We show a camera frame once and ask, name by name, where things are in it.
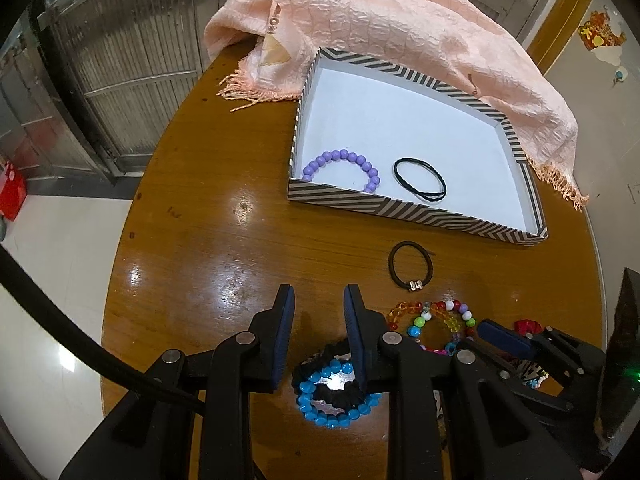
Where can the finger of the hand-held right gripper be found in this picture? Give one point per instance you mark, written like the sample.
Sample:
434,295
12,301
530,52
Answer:
545,400
505,338

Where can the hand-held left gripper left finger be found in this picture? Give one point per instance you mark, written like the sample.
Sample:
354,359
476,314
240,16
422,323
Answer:
286,332

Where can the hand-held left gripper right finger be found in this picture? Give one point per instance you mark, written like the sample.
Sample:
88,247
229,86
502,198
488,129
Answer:
354,335

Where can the red scrunchie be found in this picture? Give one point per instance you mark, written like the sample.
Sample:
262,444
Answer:
527,326

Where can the black white patterned scrunchie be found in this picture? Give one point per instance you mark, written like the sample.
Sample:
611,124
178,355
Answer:
531,372

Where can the striped cardboard tray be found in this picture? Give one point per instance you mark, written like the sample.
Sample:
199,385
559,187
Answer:
400,120

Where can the red bag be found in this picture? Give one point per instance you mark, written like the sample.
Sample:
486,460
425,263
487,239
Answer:
11,195

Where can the pink fringed scarf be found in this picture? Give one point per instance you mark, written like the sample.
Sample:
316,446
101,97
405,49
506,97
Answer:
400,25

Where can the metal gate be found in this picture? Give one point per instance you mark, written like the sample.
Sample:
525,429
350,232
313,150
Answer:
125,60

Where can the small round wall sticker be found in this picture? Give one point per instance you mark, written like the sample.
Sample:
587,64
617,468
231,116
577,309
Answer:
620,75

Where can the colourful wall sticker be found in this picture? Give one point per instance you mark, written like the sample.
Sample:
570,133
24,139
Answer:
600,35

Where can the wooden door frame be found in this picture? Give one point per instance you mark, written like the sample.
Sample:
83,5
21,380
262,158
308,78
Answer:
560,20

